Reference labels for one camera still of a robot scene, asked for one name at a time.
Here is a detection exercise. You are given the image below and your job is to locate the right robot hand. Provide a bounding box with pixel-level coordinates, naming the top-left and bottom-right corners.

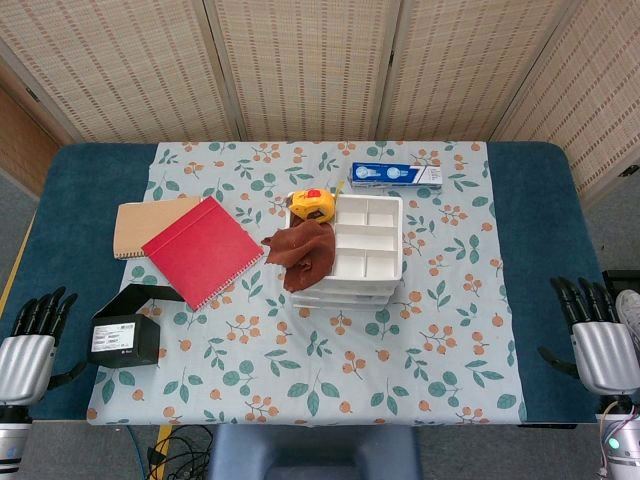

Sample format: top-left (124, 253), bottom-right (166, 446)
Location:
top-left (537, 276), bottom-right (640, 397)

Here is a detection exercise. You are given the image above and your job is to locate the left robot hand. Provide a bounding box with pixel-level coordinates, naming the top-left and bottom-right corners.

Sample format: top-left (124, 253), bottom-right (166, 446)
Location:
top-left (0, 285), bottom-right (89, 407)

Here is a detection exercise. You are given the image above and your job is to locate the white plastic drawer organizer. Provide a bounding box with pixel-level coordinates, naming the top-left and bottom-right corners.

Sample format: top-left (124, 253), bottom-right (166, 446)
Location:
top-left (284, 194), bottom-right (405, 310)

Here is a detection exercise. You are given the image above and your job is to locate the white shoe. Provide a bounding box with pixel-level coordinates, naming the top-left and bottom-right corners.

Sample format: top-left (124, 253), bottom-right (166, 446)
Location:
top-left (614, 288), bottom-right (640, 351)

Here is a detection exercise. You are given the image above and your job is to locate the blue table cover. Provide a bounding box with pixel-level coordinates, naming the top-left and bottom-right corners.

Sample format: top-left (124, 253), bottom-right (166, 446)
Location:
top-left (0, 142), bottom-right (601, 436)

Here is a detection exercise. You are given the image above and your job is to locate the tan paper envelope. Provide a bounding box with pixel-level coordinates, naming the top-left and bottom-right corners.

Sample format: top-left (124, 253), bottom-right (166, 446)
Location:
top-left (112, 197), bottom-right (204, 262)

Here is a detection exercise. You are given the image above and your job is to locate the red spiral notebook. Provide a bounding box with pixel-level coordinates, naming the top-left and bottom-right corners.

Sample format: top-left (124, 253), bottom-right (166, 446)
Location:
top-left (141, 195), bottom-right (265, 312)

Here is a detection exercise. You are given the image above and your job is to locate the wooden door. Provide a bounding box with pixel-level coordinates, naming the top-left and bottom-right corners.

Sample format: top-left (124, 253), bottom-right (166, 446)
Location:
top-left (0, 84), bottom-right (62, 197)

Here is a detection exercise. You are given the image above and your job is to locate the blue white toothpaste box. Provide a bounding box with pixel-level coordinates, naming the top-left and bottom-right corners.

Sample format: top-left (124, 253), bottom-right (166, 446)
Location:
top-left (348, 160), bottom-right (444, 191)

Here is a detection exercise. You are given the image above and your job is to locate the floral printed tablecloth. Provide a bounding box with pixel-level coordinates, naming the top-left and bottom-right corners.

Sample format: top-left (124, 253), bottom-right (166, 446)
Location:
top-left (85, 140), bottom-right (529, 427)

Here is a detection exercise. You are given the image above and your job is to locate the brown cloth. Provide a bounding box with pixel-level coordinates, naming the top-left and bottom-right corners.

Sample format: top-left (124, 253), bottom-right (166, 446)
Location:
top-left (262, 218), bottom-right (337, 294)

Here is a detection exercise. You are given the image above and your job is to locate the yellow tape measure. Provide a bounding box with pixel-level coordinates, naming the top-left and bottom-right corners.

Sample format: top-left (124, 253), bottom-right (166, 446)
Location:
top-left (287, 182), bottom-right (346, 225)

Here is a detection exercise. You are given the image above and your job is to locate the woven folding screen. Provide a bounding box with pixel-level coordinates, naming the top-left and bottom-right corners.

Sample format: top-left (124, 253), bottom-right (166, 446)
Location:
top-left (0, 0), bottom-right (640, 201)

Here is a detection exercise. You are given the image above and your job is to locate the blue cable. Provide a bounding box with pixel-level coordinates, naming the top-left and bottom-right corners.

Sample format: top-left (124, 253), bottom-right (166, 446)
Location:
top-left (127, 424), bottom-right (152, 480)

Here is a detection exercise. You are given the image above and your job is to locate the black cable bundle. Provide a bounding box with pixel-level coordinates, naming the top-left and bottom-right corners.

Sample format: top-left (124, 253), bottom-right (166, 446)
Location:
top-left (148, 424), bottom-right (217, 480)

